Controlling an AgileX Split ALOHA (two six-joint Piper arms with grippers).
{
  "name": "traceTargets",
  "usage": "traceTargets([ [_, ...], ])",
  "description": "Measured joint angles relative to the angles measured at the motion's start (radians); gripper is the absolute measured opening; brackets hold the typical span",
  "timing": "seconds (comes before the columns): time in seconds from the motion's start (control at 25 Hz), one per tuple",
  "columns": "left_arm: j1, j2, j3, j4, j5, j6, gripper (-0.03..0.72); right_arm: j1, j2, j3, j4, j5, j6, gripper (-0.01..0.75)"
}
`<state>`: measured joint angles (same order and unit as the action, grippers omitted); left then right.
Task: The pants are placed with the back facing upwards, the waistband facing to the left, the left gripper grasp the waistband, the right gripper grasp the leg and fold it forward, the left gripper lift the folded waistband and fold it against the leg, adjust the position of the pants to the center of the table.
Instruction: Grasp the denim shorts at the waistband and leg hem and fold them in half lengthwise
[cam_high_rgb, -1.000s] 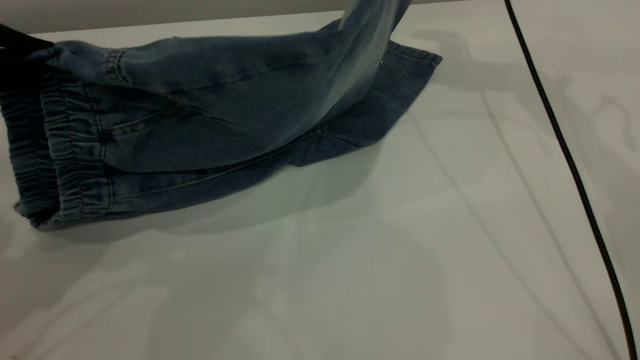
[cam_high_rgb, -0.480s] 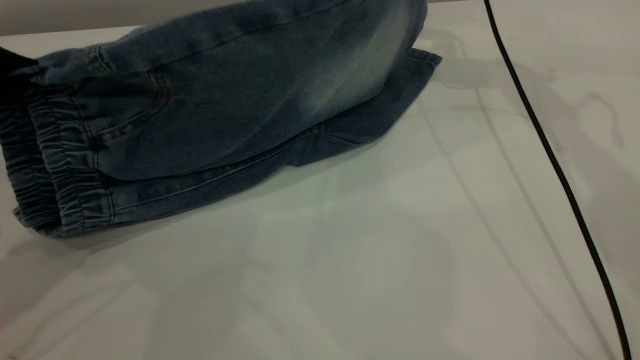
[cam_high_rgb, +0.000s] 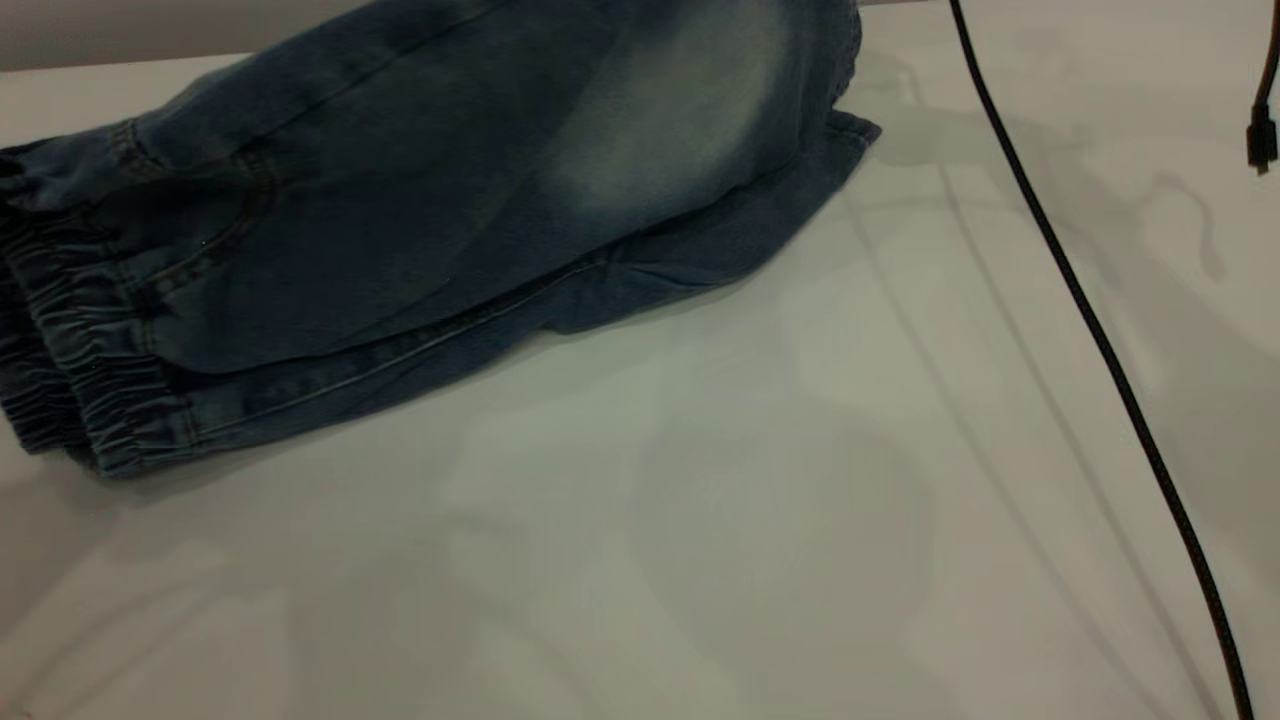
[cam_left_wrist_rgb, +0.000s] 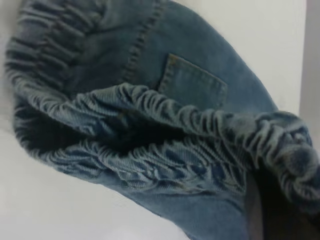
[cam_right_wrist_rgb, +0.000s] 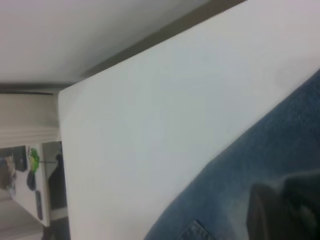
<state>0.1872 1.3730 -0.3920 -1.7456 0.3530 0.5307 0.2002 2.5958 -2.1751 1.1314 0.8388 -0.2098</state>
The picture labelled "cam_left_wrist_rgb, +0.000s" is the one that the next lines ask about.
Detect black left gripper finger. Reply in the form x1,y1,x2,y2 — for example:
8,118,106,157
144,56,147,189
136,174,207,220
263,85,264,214
245,161,320,240

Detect blue denim pants with print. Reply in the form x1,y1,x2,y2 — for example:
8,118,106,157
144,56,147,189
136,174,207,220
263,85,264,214
3,0,320,240

